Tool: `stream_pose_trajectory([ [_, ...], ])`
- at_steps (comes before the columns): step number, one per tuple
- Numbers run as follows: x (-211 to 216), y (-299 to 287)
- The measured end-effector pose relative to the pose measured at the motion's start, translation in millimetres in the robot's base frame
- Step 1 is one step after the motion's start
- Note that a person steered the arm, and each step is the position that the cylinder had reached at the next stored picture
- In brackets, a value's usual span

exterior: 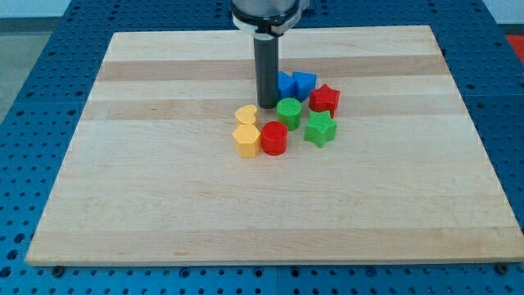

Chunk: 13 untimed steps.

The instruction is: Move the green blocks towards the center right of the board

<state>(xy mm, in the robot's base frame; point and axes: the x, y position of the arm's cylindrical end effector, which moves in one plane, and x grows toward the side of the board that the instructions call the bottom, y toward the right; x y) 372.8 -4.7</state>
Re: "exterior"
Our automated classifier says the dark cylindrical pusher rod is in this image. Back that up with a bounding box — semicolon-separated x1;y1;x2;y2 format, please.
254;39;278;109

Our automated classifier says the green cylinder block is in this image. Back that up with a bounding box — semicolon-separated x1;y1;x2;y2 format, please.
277;98;302;131

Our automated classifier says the green star block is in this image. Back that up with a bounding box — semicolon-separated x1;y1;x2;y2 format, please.
304;111;337;148

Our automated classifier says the wooden board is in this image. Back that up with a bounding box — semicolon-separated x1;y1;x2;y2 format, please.
25;25;523;266

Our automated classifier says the blue cube block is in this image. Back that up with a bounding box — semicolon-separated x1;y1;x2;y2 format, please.
278;71;296;99

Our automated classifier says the blue pentagon block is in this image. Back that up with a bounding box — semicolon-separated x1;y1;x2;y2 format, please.
292;71;317;102

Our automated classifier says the yellow heart block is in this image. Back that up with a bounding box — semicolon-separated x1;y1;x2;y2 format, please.
234;104;258;125

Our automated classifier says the red star block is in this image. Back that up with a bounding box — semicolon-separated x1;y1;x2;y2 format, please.
309;84;341;118

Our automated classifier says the red cylinder block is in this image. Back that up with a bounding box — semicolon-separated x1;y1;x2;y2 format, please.
261;121;288;156

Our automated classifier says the yellow hexagon block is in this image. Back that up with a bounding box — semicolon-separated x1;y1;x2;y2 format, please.
233;125;260;158

